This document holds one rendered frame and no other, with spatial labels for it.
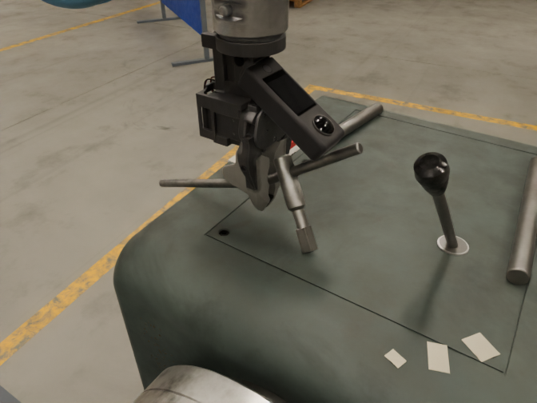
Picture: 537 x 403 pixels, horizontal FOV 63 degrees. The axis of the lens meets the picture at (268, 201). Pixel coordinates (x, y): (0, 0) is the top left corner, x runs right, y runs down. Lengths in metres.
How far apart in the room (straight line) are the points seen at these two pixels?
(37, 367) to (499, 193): 1.87
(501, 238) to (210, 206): 0.37
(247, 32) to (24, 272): 2.28
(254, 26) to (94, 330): 1.88
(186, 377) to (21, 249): 2.34
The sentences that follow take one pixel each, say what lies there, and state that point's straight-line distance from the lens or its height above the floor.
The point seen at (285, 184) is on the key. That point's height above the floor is 1.33.
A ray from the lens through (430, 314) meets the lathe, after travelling 0.48.
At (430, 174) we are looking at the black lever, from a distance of 0.43.
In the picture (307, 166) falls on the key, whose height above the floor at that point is 1.35.
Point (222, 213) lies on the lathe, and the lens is 0.58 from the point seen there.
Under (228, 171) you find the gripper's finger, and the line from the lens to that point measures 0.53.
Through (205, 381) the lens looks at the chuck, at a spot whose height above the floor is 1.23.
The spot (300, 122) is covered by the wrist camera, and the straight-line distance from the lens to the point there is 0.43.
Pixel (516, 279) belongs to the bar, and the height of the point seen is 1.26.
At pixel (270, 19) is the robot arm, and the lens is 0.44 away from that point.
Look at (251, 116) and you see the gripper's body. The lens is 0.46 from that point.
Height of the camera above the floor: 1.61
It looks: 36 degrees down
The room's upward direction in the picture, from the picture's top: straight up
